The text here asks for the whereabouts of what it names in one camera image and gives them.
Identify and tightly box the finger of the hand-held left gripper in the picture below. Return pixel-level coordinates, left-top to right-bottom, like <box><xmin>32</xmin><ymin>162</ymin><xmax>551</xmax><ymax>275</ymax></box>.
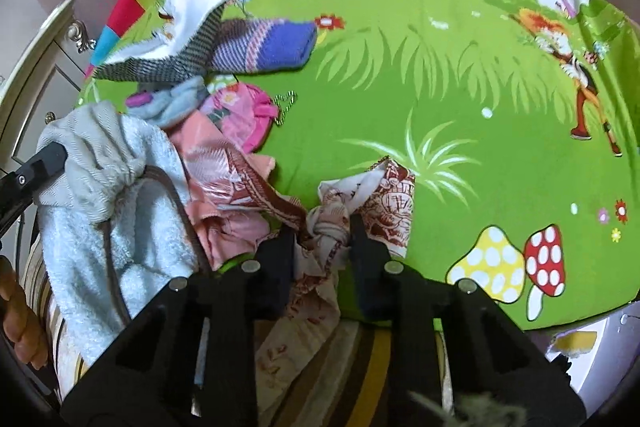
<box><xmin>0</xmin><ymin>142</ymin><xmax>68</xmax><ymax>235</ymax></box>

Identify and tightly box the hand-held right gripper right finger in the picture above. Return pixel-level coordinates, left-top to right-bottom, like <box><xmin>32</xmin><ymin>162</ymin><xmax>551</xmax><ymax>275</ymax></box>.
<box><xmin>349</xmin><ymin>212</ymin><xmax>586</xmax><ymax>427</ymax></box>

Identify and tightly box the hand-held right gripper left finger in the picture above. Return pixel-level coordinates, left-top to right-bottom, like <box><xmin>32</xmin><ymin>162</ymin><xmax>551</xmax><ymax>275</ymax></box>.
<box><xmin>60</xmin><ymin>227</ymin><xmax>301</xmax><ymax>427</ymax></box>

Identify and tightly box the grey drawstring bag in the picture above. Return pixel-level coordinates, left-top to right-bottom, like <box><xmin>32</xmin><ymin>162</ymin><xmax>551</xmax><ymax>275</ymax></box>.
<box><xmin>35</xmin><ymin>101</ymin><xmax>201</xmax><ymax>323</ymax></box>

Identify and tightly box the red patterned white cloth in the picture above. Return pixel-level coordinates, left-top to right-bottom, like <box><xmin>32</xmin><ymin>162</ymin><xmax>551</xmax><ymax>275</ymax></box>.
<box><xmin>255</xmin><ymin>157</ymin><xmax>416</xmax><ymax>408</ymax></box>

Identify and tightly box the pink cloth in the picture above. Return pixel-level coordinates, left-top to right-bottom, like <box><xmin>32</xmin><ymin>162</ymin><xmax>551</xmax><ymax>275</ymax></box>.
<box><xmin>170</xmin><ymin>112</ymin><xmax>306</xmax><ymax>271</ymax></box>

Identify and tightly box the black white checked cloth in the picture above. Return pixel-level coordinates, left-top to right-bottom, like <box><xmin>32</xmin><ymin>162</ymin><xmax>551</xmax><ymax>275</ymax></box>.
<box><xmin>95</xmin><ymin>9</ymin><xmax>226</xmax><ymax>82</ymax></box>

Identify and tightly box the yellow sponge with white face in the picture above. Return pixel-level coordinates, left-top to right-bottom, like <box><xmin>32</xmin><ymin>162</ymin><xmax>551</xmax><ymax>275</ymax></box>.
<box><xmin>556</xmin><ymin>330</ymin><xmax>599</xmax><ymax>359</ymax></box>

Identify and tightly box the purple cardboard box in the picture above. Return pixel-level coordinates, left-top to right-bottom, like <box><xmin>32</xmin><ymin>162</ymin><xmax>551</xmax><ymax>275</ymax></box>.
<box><xmin>545</xmin><ymin>304</ymin><xmax>640</xmax><ymax>413</ymax></box>

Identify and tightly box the person's left hand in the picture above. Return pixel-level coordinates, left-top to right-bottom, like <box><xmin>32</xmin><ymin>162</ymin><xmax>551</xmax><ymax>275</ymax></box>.
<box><xmin>0</xmin><ymin>256</ymin><xmax>48</xmax><ymax>370</ymax></box>

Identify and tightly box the white carved dresser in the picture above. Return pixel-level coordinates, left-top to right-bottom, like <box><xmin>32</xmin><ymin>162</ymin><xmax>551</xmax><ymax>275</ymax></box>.
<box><xmin>0</xmin><ymin>0</ymin><xmax>96</xmax><ymax>188</ymax></box>

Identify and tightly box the light blue towel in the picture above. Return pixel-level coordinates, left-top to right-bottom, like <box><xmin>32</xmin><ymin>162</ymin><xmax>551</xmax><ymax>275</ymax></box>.
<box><xmin>37</xmin><ymin>117</ymin><xmax>201</xmax><ymax>365</ymax></box>

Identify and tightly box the grey blue sock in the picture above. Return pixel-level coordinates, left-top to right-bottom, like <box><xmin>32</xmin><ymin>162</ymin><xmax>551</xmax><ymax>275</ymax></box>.
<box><xmin>125</xmin><ymin>77</ymin><xmax>208</xmax><ymax>128</ymax></box>

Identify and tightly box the small pink bag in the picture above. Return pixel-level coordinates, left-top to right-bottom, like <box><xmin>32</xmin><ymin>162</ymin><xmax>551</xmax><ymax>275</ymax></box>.
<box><xmin>202</xmin><ymin>83</ymin><xmax>298</xmax><ymax>154</ymax></box>

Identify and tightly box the multicolour block cloth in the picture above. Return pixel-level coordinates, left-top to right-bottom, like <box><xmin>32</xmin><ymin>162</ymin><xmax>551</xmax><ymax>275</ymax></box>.
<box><xmin>87</xmin><ymin>0</ymin><xmax>251</xmax><ymax>78</ymax></box>

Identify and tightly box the green cartoon printed sheet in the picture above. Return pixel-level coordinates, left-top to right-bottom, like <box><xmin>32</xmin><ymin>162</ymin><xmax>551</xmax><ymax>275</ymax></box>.
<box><xmin>75</xmin><ymin>0</ymin><xmax>640</xmax><ymax>333</ymax></box>

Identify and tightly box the purple striped knitted cloth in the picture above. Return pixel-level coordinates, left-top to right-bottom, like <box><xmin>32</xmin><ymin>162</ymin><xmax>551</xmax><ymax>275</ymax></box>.
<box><xmin>210</xmin><ymin>18</ymin><xmax>317</xmax><ymax>72</ymax></box>

